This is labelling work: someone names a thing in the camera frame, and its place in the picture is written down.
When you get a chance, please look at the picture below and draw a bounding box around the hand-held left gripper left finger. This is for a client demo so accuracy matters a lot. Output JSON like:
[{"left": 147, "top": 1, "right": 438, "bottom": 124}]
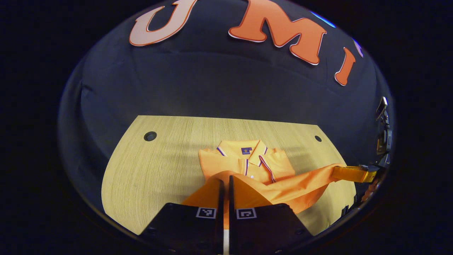
[{"left": 140, "top": 179, "right": 225, "bottom": 255}]

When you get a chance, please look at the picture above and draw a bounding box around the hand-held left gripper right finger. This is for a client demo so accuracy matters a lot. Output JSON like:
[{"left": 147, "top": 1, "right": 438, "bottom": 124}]
[{"left": 228, "top": 175, "right": 314, "bottom": 255}]

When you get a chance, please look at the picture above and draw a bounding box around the orange T-shirt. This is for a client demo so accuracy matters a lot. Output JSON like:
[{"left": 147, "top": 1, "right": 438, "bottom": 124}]
[{"left": 181, "top": 139, "right": 354, "bottom": 229}]

